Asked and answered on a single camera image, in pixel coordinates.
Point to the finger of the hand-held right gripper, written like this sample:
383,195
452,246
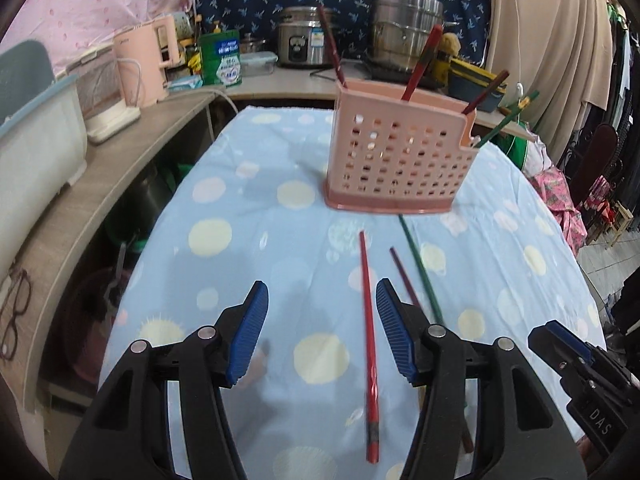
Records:
560,342

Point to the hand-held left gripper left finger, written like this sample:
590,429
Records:
247,335

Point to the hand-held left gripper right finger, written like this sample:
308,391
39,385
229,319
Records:
395,335

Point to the dark red chopstick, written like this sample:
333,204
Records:
487,91
332,45
405,280

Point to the green chopstick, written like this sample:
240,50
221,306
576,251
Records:
422,270
507,117

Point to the pink perforated utensil holder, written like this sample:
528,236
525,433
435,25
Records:
400,160

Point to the blue printed tablecloth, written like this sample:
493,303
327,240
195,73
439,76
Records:
280,270

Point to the pink floral cloth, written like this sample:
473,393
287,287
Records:
560,200

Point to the dark wooden chair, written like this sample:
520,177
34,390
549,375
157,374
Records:
597,150

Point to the wooden corner shelf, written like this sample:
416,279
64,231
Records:
80,210

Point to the dark framed eyeglasses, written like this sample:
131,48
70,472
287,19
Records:
15,310

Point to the blue tissue pack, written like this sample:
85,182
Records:
185,83

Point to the blue yellow lunch box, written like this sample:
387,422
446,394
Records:
472,77

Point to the clear glass food container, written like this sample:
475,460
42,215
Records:
257,63

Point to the white dish bin teal lid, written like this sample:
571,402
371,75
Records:
35,160

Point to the green product box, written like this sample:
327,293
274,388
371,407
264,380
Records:
222,60

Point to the white glass electric cooker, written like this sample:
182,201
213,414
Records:
102,95

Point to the pink electric kettle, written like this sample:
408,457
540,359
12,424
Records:
145,60

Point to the silver rice cooker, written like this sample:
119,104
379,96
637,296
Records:
305,40

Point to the beige curtain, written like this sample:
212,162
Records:
545,35

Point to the stainless steel steamer pot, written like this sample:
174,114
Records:
400,20

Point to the pink dotted cloth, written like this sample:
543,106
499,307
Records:
100,0

